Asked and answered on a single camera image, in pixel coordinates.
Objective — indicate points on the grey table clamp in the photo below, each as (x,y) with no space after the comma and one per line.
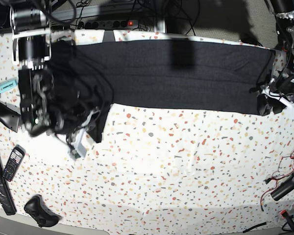
(108,36)

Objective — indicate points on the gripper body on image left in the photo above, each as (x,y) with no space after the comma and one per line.
(74,137)

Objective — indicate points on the black plastic handle left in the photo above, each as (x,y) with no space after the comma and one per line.
(9,118)

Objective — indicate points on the power strip with red switch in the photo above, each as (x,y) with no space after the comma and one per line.
(109,24)

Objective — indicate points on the black cylinder handle right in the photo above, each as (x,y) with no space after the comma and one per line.
(285,188)

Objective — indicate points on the black remote control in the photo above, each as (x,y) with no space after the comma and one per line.
(13,163)

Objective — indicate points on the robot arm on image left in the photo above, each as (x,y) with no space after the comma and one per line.
(46,105)

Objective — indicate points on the black game controller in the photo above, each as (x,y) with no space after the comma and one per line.
(36,208)

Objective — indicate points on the red black clamp tool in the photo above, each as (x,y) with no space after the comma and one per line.
(289,220)

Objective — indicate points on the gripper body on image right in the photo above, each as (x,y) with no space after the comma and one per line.
(272,98)

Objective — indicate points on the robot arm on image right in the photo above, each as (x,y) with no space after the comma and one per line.
(283,11)

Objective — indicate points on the turquoise highlighter pen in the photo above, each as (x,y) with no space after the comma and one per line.
(7,85)

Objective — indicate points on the black T-shirt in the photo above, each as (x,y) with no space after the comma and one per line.
(165,74)

